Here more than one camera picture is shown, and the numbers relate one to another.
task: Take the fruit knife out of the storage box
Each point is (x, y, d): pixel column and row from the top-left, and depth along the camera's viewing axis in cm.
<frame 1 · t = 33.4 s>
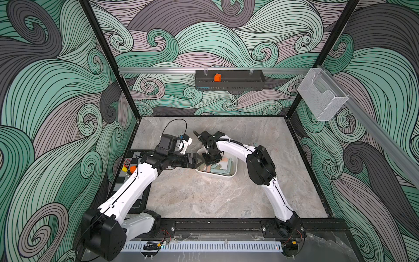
left hand: (197, 159, 75), fingers open
right hand: (210, 163, 95), fingers open
white storage box: (226, 167, 96), on the table

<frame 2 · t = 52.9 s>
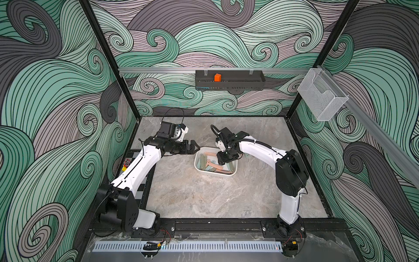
left hand: (192, 147, 81), fingers open
right hand: (225, 160, 90), fingers open
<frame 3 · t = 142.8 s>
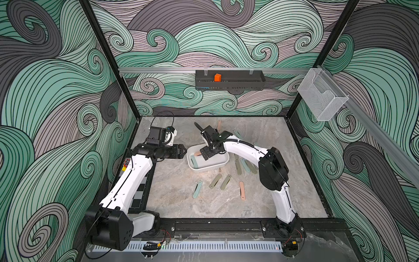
left hand: (179, 149, 79), fingers open
right hand: (212, 150, 94), fingers open
white storage box: (196, 161, 98), on the table
pink short knife in box: (197, 153, 99), point 3 cm above the table
olive knife near front: (225, 183, 89), on the table
pink knife near front: (243, 190, 87), on the table

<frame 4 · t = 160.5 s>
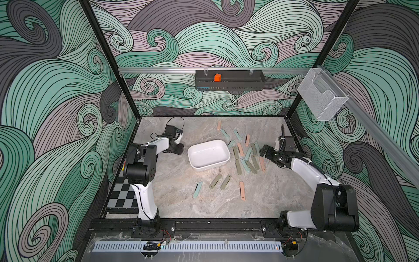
left hand: (177, 147, 102), fingers open
right hand: (268, 154, 90), fingers open
pink short knife in box: (247, 141, 109), on the table
the other named things where they were.

